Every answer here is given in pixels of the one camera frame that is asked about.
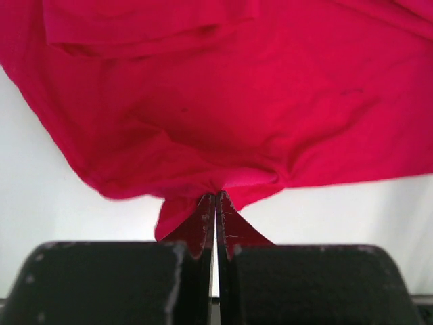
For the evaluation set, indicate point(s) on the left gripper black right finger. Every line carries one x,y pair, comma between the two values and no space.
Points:
264,283

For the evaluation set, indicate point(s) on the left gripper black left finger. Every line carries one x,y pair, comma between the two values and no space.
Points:
165,282

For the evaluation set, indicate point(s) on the crimson red t shirt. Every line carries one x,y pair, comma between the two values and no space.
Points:
177,99

